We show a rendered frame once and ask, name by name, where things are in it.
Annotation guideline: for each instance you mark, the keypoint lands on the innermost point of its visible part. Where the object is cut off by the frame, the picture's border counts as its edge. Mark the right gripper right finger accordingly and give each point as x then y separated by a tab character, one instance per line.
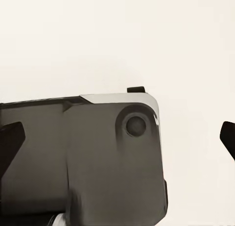
227	136

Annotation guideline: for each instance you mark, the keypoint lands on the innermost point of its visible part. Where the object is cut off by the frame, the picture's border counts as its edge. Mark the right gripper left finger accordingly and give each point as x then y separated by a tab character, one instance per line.
12	136

